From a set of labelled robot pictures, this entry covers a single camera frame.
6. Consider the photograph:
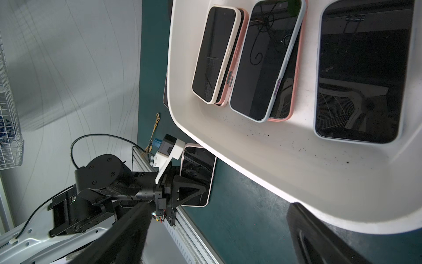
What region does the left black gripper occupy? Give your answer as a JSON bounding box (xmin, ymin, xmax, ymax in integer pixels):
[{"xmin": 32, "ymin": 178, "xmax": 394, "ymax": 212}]
[{"xmin": 75, "ymin": 154, "xmax": 206, "ymax": 220}]

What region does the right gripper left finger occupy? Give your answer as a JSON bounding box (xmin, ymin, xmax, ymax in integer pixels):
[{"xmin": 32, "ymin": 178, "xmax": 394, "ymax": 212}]
[{"xmin": 71, "ymin": 202, "xmax": 155, "ymax": 264}]

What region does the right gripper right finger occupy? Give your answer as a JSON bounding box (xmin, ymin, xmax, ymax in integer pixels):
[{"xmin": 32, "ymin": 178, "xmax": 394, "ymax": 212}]
[{"xmin": 287, "ymin": 202, "xmax": 369, "ymax": 264}]

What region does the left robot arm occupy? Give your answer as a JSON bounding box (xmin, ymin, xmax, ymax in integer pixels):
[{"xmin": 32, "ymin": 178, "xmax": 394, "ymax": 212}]
[{"xmin": 1, "ymin": 154, "xmax": 212, "ymax": 264}]

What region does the white plastic storage box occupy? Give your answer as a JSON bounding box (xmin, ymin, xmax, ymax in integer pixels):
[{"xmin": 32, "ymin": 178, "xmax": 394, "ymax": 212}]
[{"xmin": 167, "ymin": 1, "xmax": 422, "ymax": 234}]

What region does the large phone pink case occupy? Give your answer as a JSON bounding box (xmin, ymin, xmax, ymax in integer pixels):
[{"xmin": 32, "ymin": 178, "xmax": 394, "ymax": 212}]
[{"xmin": 268, "ymin": 1, "xmax": 308, "ymax": 122}]

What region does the gold fork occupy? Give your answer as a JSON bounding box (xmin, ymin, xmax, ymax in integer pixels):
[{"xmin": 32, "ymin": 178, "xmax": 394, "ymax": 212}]
[{"xmin": 145, "ymin": 112, "xmax": 160, "ymax": 152}]

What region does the aluminium front rail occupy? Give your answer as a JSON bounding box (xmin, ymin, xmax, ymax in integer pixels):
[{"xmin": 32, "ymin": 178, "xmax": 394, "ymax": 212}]
[{"xmin": 164, "ymin": 206, "xmax": 223, "ymax": 264}]

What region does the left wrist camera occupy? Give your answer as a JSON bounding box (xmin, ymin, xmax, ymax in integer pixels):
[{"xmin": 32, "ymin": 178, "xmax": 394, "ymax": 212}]
[{"xmin": 150, "ymin": 134, "xmax": 185, "ymax": 184}]

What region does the white wire basket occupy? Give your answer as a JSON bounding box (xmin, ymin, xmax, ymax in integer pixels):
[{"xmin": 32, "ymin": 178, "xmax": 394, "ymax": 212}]
[{"xmin": 1, "ymin": 45, "xmax": 24, "ymax": 170}]

